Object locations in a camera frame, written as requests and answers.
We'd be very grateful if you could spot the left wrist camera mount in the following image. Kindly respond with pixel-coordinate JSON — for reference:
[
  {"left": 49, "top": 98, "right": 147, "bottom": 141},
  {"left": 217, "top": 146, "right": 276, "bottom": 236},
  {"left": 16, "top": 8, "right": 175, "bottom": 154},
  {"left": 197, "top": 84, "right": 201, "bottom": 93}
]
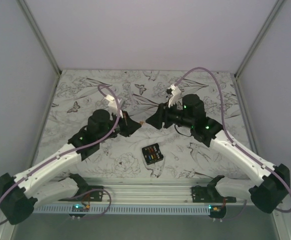
[{"left": 104, "top": 94, "right": 124, "bottom": 118}]

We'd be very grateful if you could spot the black fuse box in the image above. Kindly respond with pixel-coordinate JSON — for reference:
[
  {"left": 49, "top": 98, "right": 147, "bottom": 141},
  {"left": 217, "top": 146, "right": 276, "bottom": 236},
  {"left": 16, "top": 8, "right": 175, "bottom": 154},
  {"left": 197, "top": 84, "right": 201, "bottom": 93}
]
[{"left": 141, "top": 143, "right": 164, "bottom": 166}]

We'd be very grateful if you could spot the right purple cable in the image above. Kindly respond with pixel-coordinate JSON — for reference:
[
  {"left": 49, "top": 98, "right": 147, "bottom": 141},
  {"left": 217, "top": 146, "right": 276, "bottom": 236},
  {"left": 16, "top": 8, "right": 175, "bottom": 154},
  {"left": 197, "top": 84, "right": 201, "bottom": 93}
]
[{"left": 174, "top": 66, "right": 291, "bottom": 213}]

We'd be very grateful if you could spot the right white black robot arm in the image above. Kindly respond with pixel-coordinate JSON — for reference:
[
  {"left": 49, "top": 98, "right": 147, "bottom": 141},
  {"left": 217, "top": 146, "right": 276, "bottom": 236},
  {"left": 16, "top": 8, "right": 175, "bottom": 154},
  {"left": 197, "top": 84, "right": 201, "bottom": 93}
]
[{"left": 146, "top": 94, "right": 291, "bottom": 214}]

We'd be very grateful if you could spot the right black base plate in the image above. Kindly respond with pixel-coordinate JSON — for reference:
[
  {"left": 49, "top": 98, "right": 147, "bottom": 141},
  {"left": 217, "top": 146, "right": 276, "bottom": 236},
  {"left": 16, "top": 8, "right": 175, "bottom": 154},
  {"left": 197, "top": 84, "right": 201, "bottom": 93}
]
[{"left": 191, "top": 185, "right": 237, "bottom": 203}]

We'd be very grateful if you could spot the aluminium rail frame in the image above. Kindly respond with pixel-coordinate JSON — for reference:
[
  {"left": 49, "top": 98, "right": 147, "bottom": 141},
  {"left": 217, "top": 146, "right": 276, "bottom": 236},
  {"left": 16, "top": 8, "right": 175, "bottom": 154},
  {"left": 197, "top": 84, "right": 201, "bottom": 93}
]
[{"left": 9, "top": 174, "right": 285, "bottom": 206}]

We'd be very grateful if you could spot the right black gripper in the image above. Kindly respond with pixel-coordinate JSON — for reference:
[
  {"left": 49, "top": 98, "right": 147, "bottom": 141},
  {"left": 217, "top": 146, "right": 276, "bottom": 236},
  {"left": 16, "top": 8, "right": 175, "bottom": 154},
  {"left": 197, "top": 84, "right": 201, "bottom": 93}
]
[{"left": 145, "top": 98, "right": 194, "bottom": 130}]

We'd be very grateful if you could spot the left small circuit board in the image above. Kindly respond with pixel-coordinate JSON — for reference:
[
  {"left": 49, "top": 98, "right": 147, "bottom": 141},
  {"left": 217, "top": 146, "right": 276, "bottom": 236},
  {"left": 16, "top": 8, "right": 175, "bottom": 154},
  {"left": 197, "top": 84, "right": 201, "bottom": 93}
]
[{"left": 69, "top": 203, "right": 90, "bottom": 220}]

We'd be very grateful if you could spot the white slotted cable duct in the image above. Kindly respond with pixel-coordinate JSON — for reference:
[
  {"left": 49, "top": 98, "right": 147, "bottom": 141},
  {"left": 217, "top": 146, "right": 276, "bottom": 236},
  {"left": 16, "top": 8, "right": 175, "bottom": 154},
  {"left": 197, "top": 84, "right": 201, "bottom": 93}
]
[{"left": 34, "top": 203, "right": 210, "bottom": 216}]

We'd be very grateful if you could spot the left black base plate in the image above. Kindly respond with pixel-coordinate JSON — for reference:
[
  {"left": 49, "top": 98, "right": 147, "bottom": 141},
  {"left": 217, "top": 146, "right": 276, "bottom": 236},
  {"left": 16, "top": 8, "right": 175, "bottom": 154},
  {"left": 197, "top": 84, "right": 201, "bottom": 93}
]
[{"left": 60, "top": 185, "right": 104, "bottom": 203}]

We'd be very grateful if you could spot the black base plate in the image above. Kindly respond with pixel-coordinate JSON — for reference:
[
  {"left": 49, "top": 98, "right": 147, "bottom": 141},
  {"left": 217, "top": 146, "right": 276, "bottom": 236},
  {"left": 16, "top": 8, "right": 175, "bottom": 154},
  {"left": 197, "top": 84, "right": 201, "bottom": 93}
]
[
  {"left": 191, "top": 185, "right": 237, "bottom": 203},
  {"left": 60, "top": 185, "right": 104, "bottom": 203}
]

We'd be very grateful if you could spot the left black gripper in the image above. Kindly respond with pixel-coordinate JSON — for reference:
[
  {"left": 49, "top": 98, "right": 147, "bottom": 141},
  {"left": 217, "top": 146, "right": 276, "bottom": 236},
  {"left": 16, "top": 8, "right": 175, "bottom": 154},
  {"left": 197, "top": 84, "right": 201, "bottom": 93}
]
[{"left": 98, "top": 109, "right": 142, "bottom": 143}]

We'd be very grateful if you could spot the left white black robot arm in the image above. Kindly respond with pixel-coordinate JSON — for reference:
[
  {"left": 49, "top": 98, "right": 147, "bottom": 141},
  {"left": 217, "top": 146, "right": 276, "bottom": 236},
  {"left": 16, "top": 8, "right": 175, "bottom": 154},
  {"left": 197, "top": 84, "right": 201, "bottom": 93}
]
[{"left": 0, "top": 109, "right": 141, "bottom": 225}]

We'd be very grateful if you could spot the right small circuit board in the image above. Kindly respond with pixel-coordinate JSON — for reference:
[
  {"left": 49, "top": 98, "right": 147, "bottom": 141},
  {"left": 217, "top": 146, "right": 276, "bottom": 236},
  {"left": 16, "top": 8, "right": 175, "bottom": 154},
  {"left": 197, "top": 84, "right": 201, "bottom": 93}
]
[{"left": 208, "top": 205, "right": 227, "bottom": 222}]

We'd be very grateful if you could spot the floral patterned mat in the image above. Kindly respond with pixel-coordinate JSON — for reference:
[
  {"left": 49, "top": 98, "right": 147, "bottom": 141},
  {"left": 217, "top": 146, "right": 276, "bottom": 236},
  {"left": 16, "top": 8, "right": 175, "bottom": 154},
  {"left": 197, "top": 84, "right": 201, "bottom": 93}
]
[{"left": 36, "top": 70, "right": 247, "bottom": 179}]

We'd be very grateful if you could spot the small circuit board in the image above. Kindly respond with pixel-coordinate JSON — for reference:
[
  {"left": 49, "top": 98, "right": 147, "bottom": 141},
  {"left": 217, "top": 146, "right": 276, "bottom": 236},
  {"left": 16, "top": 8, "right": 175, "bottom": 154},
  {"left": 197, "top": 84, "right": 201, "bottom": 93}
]
[
  {"left": 208, "top": 205, "right": 227, "bottom": 222},
  {"left": 69, "top": 203, "right": 90, "bottom": 220}
]

